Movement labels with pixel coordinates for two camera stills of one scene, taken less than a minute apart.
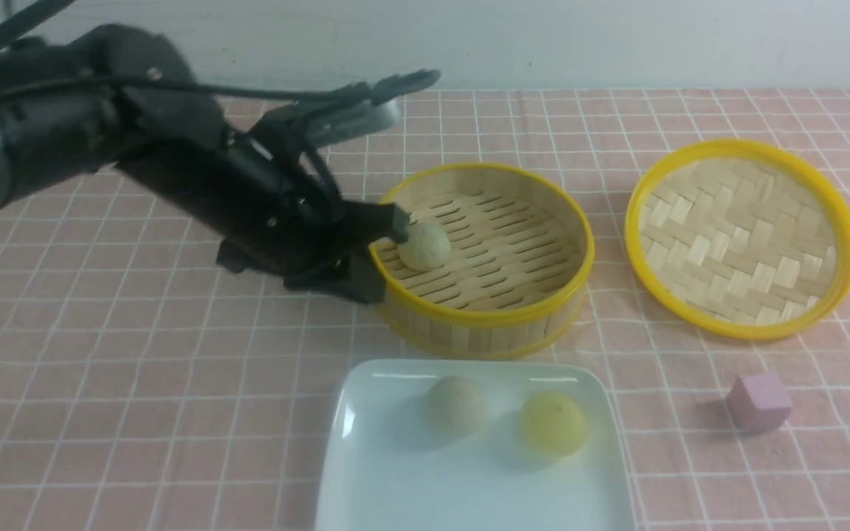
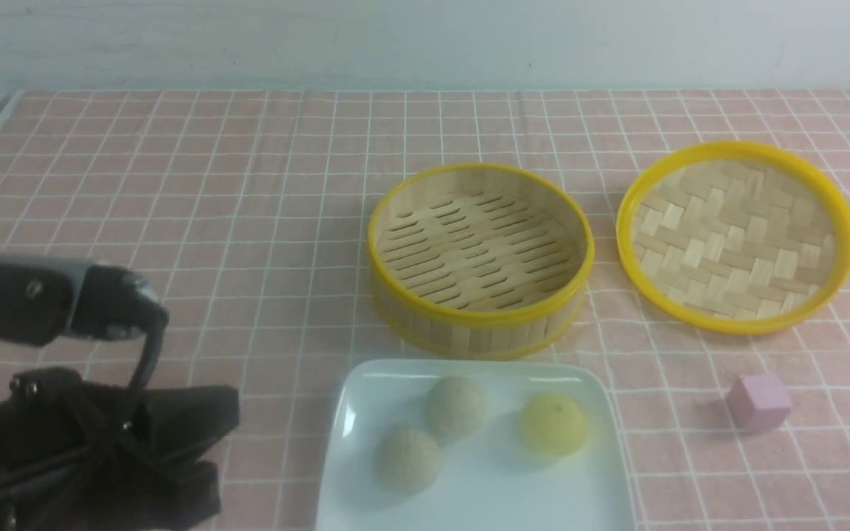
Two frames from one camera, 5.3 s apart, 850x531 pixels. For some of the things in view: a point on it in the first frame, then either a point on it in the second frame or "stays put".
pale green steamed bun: (427, 248) to (407, 462)
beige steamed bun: (455, 405) stays put
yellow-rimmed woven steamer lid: (741, 239) stays put
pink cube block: (758, 403) stays put
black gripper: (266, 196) to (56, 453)
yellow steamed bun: (554, 424) stays put
